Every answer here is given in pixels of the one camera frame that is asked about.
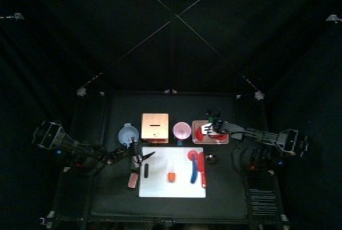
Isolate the light blue bowl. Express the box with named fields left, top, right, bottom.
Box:
left=116, top=122, right=141, bottom=149

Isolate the brown patterned box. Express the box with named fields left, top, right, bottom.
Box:
left=191, top=119, right=231, bottom=146

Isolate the grey frame clamp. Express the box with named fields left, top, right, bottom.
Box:
left=324, top=13, right=342, bottom=24
left=0, top=12, right=25, bottom=21

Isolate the dark round ball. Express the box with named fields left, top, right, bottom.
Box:
left=204, top=153, right=219, bottom=165

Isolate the white cutting board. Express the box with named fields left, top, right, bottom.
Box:
left=137, top=146, right=208, bottom=199

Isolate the pink toy block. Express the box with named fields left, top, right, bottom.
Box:
left=127, top=172, right=140, bottom=190

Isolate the wooden box with slot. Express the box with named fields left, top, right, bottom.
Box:
left=140, top=112, right=171, bottom=144

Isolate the blue toy knife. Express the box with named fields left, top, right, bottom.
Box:
left=190, top=152, right=199, bottom=185

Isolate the white toy piece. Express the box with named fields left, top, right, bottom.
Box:
left=200, top=123, right=215, bottom=135

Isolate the pink bowl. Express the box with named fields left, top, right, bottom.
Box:
left=171, top=121, right=194, bottom=141

